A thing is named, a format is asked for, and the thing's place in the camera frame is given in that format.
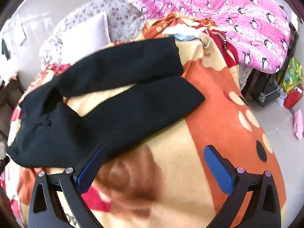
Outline pink penguin quilt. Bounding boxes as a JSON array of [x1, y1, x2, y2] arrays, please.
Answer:
[[128, 0, 291, 74]]

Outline light blue face mask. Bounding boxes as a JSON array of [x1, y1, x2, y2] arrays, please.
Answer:
[[162, 24, 207, 41]]

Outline green yellow plastic bag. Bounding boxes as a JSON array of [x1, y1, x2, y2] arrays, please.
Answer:
[[281, 57, 303, 93]]

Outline white square pillow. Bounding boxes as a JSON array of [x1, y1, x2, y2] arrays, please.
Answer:
[[58, 11, 111, 64]]

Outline pink cloth on floor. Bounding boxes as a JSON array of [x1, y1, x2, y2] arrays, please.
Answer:
[[293, 110, 303, 140]]

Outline floral grey bedding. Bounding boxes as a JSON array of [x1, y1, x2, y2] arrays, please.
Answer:
[[39, 0, 145, 70]]

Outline orange red love blanket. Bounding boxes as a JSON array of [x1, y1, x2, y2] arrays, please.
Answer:
[[1, 12, 287, 227]]

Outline red package on floor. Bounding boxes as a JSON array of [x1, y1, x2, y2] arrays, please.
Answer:
[[283, 87, 303, 109]]

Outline black pants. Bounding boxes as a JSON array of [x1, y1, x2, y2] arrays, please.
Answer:
[[7, 37, 205, 168]]

